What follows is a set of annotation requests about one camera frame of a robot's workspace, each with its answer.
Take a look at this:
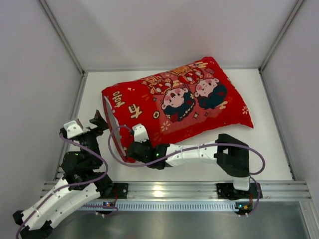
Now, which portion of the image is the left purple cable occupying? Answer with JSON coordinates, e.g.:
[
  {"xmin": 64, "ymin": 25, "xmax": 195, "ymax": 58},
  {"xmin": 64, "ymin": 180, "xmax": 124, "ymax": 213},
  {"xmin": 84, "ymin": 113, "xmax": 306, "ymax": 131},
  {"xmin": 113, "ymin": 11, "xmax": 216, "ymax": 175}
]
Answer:
[{"xmin": 14, "ymin": 133, "xmax": 119, "ymax": 239}]

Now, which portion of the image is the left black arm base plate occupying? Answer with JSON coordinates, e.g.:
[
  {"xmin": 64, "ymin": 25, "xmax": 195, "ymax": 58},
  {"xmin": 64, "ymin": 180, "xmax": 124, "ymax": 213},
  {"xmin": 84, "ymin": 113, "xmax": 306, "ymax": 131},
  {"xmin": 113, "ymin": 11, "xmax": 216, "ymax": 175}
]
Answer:
[{"xmin": 108, "ymin": 183, "xmax": 129, "ymax": 199}]

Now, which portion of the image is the right aluminium frame post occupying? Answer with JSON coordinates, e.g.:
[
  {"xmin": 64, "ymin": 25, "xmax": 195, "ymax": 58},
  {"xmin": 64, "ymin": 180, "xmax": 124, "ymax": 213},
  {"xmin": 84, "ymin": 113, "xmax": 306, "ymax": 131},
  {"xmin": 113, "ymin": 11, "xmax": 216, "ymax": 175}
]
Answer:
[{"xmin": 258, "ymin": 0, "xmax": 307, "ymax": 74}]

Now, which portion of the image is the purple cable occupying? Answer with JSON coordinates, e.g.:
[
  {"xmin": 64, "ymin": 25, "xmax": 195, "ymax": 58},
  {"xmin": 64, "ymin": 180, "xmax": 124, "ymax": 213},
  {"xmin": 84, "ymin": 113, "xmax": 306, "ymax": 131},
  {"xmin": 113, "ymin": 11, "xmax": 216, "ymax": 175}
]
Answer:
[
  {"xmin": 14, "ymin": 133, "xmax": 119, "ymax": 239},
  {"xmin": 107, "ymin": 125, "xmax": 266, "ymax": 217}
]

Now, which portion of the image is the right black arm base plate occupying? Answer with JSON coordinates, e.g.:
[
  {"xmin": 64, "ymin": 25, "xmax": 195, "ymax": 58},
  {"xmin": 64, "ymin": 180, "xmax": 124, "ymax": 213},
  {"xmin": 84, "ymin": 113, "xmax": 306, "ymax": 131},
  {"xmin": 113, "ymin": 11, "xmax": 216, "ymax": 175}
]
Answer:
[{"xmin": 216, "ymin": 183, "xmax": 263, "ymax": 201}]

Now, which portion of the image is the aluminium mounting rail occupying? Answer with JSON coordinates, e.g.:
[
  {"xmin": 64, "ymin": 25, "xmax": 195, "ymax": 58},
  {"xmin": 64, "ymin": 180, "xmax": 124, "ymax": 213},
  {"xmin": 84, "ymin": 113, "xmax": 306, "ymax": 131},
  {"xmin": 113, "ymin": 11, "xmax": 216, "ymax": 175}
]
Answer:
[{"xmin": 122, "ymin": 181, "xmax": 312, "ymax": 201}]

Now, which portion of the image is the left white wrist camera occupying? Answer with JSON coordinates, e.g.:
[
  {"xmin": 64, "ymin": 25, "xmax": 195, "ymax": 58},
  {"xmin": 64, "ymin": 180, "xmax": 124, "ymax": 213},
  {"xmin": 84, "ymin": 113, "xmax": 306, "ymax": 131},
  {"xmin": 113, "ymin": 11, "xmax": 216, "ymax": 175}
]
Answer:
[{"xmin": 63, "ymin": 119, "xmax": 85, "ymax": 139}]

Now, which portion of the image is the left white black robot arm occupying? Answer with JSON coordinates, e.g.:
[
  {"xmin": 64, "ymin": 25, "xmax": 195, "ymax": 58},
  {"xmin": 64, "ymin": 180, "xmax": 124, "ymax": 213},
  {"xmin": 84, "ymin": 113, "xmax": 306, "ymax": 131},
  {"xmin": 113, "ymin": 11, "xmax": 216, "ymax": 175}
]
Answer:
[{"xmin": 13, "ymin": 111, "xmax": 113, "ymax": 239}]

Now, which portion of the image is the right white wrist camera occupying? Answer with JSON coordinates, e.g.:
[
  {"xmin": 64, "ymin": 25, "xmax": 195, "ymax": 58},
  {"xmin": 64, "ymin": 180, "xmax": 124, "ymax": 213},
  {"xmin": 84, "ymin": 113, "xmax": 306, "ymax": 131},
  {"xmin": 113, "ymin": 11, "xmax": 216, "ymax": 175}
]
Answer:
[{"xmin": 133, "ymin": 124, "xmax": 149, "ymax": 143}]

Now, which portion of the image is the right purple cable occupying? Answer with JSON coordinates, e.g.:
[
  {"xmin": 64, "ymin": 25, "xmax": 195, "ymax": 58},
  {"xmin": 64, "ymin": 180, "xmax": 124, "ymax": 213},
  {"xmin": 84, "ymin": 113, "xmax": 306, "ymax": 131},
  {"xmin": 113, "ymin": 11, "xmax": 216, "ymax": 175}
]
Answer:
[{"xmin": 107, "ymin": 125, "xmax": 266, "ymax": 217}]

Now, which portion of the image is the aluminium frame post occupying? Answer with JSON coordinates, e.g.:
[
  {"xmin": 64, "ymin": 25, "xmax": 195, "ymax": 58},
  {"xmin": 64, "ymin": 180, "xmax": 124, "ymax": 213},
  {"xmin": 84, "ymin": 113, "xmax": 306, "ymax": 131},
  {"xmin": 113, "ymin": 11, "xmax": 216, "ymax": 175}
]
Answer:
[
  {"xmin": 258, "ymin": 0, "xmax": 307, "ymax": 74},
  {"xmin": 37, "ymin": 0, "xmax": 85, "ymax": 75}
]

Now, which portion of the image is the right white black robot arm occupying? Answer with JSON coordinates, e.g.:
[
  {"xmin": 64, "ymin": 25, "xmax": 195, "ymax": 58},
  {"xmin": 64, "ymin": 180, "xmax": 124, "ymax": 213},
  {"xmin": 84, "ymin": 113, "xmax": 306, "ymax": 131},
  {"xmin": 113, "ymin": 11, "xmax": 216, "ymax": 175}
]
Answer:
[{"xmin": 127, "ymin": 134, "xmax": 254, "ymax": 200}]

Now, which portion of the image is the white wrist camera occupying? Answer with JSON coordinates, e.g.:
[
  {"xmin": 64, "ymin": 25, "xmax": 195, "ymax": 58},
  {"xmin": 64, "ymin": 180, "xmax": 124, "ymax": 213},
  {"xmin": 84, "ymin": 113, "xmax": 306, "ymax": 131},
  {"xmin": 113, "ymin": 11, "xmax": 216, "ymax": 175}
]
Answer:
[
  {"xmin": 63, "ymin": 119, "xmax": 85, "ymax": 139},
  {"xmin": 133, "ymin": 124, "xmax": 149, "ymax": 143}
]

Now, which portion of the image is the slotted grey cable duct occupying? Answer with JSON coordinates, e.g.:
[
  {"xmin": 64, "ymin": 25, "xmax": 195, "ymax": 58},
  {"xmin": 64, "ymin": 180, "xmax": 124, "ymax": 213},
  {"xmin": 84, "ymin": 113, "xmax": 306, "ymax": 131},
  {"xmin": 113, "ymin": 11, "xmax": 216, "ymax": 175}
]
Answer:
[{"xmin": 74, "ymin": 201, "xmax": 252, "ymax": 212}]

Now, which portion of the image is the left aluminium frame post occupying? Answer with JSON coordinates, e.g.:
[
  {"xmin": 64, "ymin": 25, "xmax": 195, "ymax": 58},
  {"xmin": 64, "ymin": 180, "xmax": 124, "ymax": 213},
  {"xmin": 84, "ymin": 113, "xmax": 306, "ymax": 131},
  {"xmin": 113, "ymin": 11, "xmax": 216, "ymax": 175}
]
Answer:
[{"xmin": 37, "ymin": 0, "xmax": 85, "ymax": 75}]

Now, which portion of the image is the white pillow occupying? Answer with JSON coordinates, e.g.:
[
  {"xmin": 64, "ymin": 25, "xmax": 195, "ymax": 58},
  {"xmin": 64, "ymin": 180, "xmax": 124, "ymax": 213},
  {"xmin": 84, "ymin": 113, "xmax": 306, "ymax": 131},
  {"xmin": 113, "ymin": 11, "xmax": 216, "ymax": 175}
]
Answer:
[{"xmin": 103, "ymin": 96, "xmax": 119, "ymax": 131}]

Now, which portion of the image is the red printed pillowcase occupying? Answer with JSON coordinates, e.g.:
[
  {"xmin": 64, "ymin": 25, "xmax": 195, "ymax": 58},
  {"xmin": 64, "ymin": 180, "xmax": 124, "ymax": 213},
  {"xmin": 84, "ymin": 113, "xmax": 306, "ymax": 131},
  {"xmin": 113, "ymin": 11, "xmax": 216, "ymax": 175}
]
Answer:
[{"xmin": 102, "ymin": 56, "xmax": 253, "ymax": 163}]

